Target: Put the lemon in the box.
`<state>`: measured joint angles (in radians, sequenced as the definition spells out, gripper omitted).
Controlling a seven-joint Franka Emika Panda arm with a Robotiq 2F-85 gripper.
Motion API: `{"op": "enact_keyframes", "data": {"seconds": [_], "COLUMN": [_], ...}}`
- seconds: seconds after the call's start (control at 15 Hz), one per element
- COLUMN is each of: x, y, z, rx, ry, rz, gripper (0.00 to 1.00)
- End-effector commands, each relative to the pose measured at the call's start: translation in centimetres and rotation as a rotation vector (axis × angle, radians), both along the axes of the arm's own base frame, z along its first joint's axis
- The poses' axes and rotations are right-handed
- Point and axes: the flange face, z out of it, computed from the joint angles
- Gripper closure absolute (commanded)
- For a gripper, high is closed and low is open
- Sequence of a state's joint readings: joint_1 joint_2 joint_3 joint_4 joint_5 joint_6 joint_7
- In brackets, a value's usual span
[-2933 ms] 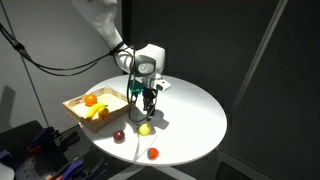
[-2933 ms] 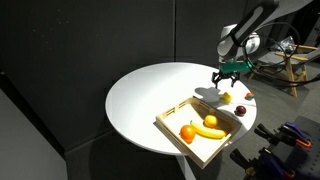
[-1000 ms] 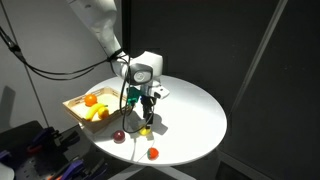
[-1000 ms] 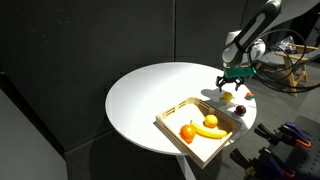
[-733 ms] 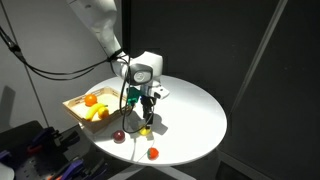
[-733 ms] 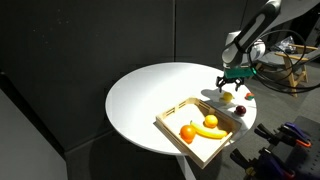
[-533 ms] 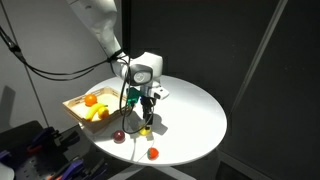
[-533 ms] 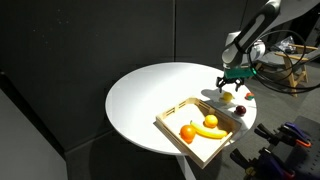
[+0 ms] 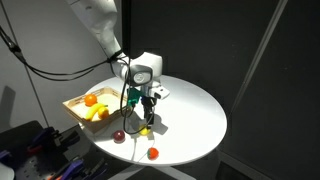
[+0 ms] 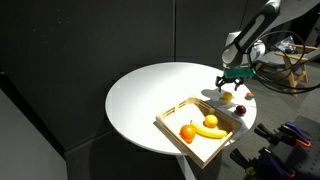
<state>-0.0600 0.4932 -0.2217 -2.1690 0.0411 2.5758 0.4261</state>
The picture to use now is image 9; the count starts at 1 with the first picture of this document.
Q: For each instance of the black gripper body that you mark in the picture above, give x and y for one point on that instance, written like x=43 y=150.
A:
x=147 y=106

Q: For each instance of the yellow toy lemon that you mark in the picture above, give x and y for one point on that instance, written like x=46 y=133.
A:
x=143 y=132

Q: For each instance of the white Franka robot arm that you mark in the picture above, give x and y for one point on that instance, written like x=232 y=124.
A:
x=100 y=23

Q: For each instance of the wooden tray box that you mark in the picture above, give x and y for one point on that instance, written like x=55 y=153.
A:
x=100 y=125

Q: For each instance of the red toy strawberry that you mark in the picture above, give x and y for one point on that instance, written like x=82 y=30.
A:
x=153 y=153

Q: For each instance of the dark red toy plum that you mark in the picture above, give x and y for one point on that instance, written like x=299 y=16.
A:
x=119 y=136

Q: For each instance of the yellow toy banana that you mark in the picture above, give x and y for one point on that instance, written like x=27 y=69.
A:
x=93 y=111

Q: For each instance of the orange toy fruit with stem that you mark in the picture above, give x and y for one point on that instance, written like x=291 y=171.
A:
x=90 y=100

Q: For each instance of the purple and black spring clamp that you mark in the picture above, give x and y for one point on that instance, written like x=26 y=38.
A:
x=4 y=154
x=45 y=136
x=75 y=168

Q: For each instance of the black perforated breadboard plate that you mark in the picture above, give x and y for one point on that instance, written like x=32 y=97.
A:
x=20 y=140

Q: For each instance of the white rounded object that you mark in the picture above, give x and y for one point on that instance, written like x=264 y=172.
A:
x=6 y=172

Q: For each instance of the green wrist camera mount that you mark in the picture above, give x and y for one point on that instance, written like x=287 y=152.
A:
x=133 y=96

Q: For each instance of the white table pedestal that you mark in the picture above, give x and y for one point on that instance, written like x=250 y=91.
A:
x=120 y=173

